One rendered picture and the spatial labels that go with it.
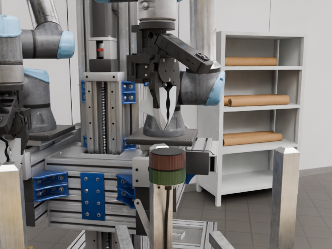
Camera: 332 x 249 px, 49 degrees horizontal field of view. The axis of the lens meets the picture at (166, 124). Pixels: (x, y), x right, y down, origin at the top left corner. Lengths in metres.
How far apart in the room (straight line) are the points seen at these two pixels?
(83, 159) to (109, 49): 0.41
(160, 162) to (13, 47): 0.47
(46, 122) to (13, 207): 0.79
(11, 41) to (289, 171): 0.65
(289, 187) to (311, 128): 3.68
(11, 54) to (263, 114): 3.31
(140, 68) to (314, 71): 3.71
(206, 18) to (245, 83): 2.66
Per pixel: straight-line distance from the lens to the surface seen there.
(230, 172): 3.88
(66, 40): 1.01
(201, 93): 1.18
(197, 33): 1.17
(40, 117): 1.39
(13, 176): 0.62
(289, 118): 3.83
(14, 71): 0.89
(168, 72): 0.71
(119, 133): 1.39
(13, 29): 0.90
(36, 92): 1.38
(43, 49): 1.00
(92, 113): 1.40
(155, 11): 0.70
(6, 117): 0.84
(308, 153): 4.45
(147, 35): 0.73
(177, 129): 1.24
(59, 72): 3.21
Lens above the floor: 1.29
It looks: 10 degrees down
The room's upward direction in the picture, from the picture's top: straight up
